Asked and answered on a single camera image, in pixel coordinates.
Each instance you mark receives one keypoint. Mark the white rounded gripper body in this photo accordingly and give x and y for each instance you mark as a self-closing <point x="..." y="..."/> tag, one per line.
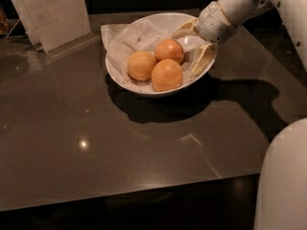
<point x="213" y="23"/>

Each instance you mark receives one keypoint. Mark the orange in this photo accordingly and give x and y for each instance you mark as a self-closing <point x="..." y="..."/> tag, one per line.
<point x="169" y="49"/>
<point x="167" y="75"/>
<point x="140" y="65"/>

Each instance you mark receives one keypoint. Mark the white ceramic bowl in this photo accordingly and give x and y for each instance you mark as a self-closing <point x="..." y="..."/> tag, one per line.
<point x="122" y="40"/>

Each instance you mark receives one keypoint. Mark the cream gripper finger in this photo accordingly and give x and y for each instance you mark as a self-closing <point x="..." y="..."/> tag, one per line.
<point x="203" y="56"/>
<point x="189" y="27"/>

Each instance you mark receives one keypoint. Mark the white paper napkin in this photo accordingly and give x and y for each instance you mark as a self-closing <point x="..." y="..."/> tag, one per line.
<point x="157" y="55"/>

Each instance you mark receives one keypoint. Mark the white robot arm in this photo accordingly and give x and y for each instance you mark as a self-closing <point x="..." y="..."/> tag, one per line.
<point x="282" y="197"/>

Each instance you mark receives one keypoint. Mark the clear acrylic sign holder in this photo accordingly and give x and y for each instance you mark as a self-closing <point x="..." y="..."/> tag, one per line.
<point x="55" y="26"/>

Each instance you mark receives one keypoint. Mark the brown object at left edge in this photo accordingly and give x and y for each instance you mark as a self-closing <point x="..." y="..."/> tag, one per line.
<point x="4" y="23"/>

